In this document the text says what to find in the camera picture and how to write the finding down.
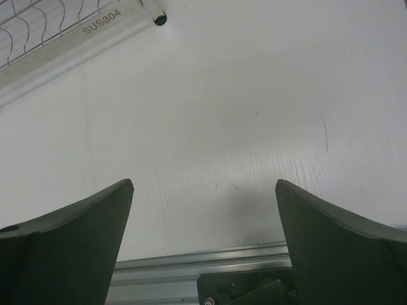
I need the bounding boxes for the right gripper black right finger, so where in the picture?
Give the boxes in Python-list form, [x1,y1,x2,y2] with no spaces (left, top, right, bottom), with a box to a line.
[275,179,406,304]

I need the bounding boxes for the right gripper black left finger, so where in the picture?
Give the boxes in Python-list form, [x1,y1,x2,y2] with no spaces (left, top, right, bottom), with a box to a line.
[1,179,134,304]

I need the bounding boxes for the stainless steel dish rack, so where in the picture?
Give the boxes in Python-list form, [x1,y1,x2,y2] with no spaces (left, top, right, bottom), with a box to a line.
[1,1,168,88]

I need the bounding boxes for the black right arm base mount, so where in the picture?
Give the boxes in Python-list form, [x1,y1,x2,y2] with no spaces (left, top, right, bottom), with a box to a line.
[197,269,300,304]

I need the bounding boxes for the aluminium rail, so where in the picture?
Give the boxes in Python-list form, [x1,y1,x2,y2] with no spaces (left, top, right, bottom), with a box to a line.
[106,241,300,304]

